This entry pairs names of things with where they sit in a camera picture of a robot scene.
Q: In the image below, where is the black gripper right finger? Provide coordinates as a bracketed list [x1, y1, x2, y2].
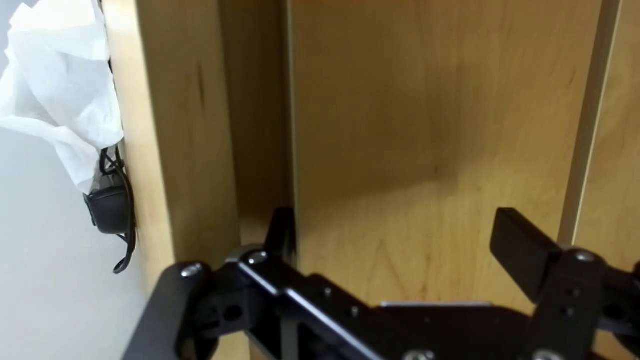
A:
[489, 206, 640, 360]

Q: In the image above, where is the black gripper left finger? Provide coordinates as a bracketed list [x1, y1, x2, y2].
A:
[123, 204, 386, 360]

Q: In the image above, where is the wooden dresser drawer with cloths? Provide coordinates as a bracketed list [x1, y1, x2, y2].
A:
[287, 0, 609, 315]

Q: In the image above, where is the white crumpled plastic bag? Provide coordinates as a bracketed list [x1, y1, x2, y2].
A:
[0, 0, 126, 195]

